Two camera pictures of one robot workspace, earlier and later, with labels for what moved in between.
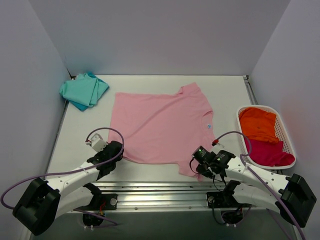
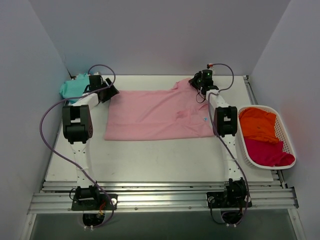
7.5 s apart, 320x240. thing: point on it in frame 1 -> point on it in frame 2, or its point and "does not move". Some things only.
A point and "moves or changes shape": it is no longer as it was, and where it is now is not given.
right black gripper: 202,169 -> 195,81
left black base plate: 111,203 does not move
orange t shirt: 258,124 does not move
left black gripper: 116,152 -> 110,89
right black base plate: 220,201 does not move
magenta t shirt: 270,153 does not move
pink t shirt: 163,128 moves or changes shape
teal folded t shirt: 83,91 does not move
